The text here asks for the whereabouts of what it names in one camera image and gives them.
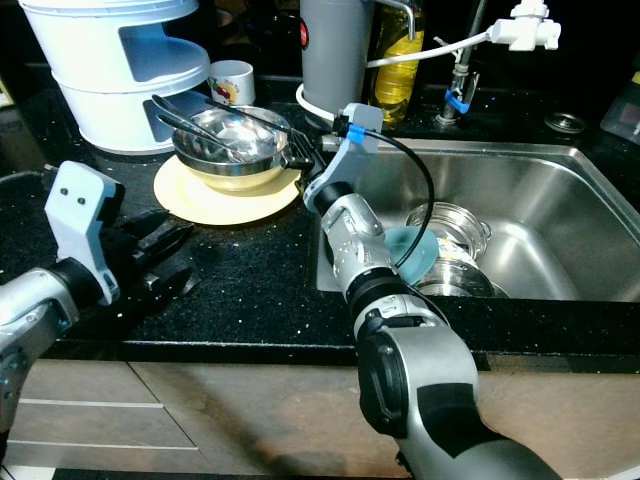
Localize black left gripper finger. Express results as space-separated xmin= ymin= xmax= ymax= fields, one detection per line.
xmin=128 ymin=208 xmax=197 ymax=253
xmin=130 ymin=255 xmax=193 ymax=303

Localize blue round plate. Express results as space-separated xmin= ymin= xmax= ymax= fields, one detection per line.
xmin=382 ymin=225 xmax=441 ymax=287

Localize stainless steel bowl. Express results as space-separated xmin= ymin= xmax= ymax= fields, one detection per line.
xmin=172 ymin=105 xmax=293 ymax=179

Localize pale yellow plate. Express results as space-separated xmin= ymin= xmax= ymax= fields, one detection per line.
xmin=153 ymin=155 xmax=303 ymax=227

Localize cream bowl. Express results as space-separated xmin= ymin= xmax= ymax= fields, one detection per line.
xmin=182 ymin=160 xmax=301 ymax=193

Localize grey cylindrical canister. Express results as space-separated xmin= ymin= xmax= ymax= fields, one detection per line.
xmin=300 ymin=0 xmax=379 ymax=122

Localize white printed mug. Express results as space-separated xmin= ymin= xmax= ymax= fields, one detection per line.
xmin=208 ymin=60 xmax=256 ymax=107

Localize yellow oil bottle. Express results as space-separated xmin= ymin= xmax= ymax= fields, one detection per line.
xmin=368 ymin=0 xmax=425 ymax=126

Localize metal tongs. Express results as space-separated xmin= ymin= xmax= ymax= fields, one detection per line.
xmin=150 ymin=95 xmax=251 ymax=161

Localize white tiered plastic container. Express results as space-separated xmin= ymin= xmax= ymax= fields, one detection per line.
xmin=20 ymin=0 xmax=211 ymax=157

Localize blue faucet clip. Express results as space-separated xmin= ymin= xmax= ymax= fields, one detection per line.
xmin=445 ymin=88 xmax=473 ymax=114

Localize chrome faucet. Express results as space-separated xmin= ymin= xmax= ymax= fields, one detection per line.
xmin=435 ymin=0 xmax=491 ymax=126

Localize brown cabinet front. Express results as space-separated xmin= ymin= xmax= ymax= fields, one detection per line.
xmin=0 ymin=360 xmax=640 ymax=480

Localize stainless steel sink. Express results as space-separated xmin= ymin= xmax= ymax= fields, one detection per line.
xmin=310 ymin=140 xmax=640 ymax=301

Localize white faucet filter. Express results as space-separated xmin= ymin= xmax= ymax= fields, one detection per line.
xmin=490 ymin=2 xmax=561 ymax=52

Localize round metal drain cap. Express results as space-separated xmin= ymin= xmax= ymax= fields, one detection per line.
xmin=545 ymin=113 xmax=589 ymax=136

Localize translucent plastic container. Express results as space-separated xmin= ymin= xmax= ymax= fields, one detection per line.
xmin=600 ymin=75 xmax=640 ymax=146

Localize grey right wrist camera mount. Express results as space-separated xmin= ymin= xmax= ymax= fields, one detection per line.
xmin=303 ymin=102 xmax=386 ymax=211

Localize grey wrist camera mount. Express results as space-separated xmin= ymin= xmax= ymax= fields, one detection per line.
xmin=303 ymin=102 xmax=386 ymax=211
xmin=45 ymin=160 xmax=123 ymax=306

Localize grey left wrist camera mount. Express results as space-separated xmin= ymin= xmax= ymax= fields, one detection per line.
xmin=45 ymin=160 xmax=123 ymax=306

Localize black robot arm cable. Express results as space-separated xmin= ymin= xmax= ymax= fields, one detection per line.
xmin=380 ymin=128 xmax=437 ymax=261

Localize thin white cable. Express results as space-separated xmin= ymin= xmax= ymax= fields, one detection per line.
xmin=0 ymin=168 xmax=56 ymax=191

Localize steel pot with handles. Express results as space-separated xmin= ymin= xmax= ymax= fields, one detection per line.
xmin=405 ymin=202 xmax=493 ymax=263

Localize white hose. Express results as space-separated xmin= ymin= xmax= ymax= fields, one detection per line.
xmin=295 ymin=30 xmax=497 ymax=127

